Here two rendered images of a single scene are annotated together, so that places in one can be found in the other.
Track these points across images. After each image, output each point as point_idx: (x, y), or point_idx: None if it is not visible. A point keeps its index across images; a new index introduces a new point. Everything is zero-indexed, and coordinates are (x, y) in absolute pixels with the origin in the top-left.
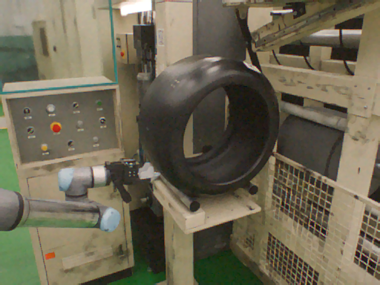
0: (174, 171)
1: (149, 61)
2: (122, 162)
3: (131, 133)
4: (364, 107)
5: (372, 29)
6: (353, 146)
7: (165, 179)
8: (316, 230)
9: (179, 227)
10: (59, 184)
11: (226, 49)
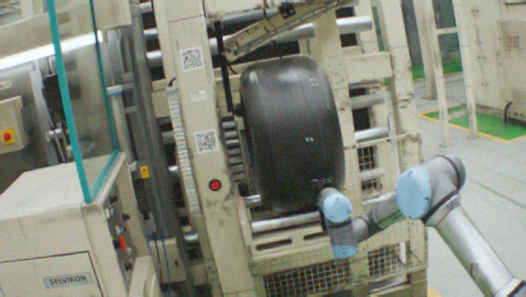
0: (345, 168)
1: (52, 132)
2: (324, 179)
3: None
4: (341, 80)
5: (325, 21)
6: (343, 116)
7: (275, 223)
8: None
9: None
10: (344, 212)
11: (146, 80)
